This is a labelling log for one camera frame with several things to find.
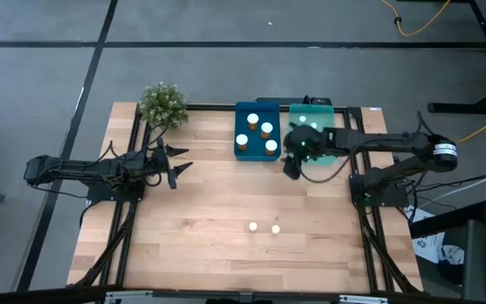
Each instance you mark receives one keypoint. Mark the orange pill bottle white cap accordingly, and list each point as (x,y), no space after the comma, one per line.
(267,127)
(252,119)
(241,139)
(271,145)

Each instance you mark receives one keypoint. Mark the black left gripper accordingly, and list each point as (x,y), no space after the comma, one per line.
(156,162)

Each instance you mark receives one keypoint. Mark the small pale teal pill bottle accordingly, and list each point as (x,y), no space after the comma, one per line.
(302,119)

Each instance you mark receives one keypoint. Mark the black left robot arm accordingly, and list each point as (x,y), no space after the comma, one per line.
(78,166)

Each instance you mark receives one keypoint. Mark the black aluminium table frame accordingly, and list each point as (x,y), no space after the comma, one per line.
(209,107)

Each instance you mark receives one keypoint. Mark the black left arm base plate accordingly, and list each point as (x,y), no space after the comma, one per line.
(99,194)

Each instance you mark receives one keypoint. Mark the dark blue plastic bin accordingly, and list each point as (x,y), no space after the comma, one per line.
(255,157)

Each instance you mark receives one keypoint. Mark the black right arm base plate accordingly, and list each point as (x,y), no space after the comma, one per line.
(390,199)

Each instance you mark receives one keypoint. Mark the black desk frame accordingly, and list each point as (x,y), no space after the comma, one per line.
(458,108)

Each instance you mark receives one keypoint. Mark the silver bracket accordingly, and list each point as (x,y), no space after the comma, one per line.
(363,300)
(127,297)

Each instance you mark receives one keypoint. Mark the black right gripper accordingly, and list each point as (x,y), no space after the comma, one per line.
(306,145)

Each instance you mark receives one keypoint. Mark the small white-capped pill bottle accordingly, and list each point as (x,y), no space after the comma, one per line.
(275,229)
(252,226)

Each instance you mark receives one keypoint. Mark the artificial green plant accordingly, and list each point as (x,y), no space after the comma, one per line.
(163,105)

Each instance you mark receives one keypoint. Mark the small pink pill bottle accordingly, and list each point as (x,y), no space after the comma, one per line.
(314,125)

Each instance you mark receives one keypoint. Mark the printed white paper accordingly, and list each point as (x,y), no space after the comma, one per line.
(426,247)

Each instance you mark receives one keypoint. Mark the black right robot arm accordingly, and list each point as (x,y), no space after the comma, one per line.
(378,141)

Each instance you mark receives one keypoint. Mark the crumpled white cloth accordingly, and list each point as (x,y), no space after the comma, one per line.
(451,254)

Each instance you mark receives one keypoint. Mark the black desk leg bar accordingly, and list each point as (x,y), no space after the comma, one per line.
(445,221)

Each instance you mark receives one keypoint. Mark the teal plastic bin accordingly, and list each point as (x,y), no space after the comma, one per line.
(323,114)

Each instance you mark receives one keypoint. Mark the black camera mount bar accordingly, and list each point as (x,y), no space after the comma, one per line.
(277,100)

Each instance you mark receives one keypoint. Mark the black crossbar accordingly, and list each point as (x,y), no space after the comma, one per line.
(184,294)

